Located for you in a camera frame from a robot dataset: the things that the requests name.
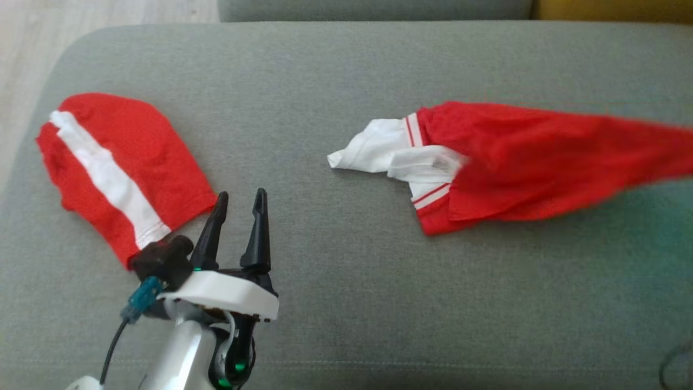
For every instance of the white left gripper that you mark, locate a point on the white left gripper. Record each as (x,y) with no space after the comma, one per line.
(227,295)

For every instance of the red shorts with white stripe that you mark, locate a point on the red shorts with white stripe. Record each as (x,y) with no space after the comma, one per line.
(151,157)

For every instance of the red basketball jersey white trim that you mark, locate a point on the red basketball jersey white trim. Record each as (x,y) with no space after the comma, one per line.
(520,162)

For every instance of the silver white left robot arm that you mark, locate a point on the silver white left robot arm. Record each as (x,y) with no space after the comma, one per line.
(184,346)

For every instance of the grey sofa seat cushion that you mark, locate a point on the grey sofa seat cushion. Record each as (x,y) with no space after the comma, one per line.
(346,303)

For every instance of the grey sofa back cushion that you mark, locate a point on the grey sofa back cushion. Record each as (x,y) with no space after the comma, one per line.
(373,8)

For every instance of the yellow sofa cushion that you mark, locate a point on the yellow sofa cushion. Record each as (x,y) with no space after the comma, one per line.
(612,8)

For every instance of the dark left wrist camera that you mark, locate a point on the dark left wrist camera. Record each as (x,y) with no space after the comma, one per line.
(162,260)

